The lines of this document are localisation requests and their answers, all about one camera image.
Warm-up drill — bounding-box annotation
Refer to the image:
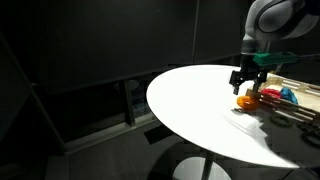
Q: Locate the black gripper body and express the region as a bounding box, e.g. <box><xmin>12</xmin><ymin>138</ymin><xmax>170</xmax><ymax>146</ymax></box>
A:
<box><xmin>229</xmin><ymin>55</ymin><xmax>267</xmax><ymax>86</ymax></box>

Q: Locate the orange ring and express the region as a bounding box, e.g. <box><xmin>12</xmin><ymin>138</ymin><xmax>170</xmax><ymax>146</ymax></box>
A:
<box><xmin>236</xmin><ymin>95</ymin><xmax>261</xmax><ymax>112</ymax></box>

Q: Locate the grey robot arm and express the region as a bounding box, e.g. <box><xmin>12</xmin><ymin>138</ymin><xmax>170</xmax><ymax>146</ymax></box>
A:
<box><xmin>229</xmin><ymin>0</ymin><xmax>320</xmax><ymax>95</ymax></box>

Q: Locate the wooden tray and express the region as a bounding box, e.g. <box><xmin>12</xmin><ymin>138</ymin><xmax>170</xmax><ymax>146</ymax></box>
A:
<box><xmin>246</xmin><ymin>74</ymin><xmax>320</xmax><ymax>126</ymax></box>

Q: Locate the white round table base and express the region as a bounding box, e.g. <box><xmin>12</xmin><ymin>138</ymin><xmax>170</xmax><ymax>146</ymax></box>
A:
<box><xmin>172</xmin><ymin>157</ymin><xmax>231</xmax><ymax>180</ymax></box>

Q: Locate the red ring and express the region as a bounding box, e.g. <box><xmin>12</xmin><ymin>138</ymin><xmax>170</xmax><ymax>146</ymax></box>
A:
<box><xmin>260</xmin><ymin>87</ymin><xmax>282</xmax><ymax>99</ymax></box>

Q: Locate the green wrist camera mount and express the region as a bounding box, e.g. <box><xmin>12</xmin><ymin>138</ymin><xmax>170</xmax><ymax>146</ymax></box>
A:
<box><xmin>253</xmin><ymin>52</ymin><xmax>299</xmax><ymax>66</ymax></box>

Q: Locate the blue ring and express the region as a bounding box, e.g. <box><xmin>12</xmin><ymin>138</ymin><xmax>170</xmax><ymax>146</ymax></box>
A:
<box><xmin>280</xmin><ymin>87</ymin><xmax>299</xmax><ymax>105</ymax></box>

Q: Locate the black and white ring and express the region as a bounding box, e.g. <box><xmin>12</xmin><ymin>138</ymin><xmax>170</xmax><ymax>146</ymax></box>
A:
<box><xmin>297</xmin><ymin>121</ymin><xmax>320</xmax><ymax>133</ymax></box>

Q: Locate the dark green ring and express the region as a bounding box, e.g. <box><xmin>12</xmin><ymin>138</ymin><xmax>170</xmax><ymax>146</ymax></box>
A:
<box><xmin>301</xmin><ymin>130</ymin><xmax>320</xmax><ymax>148</ymax></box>

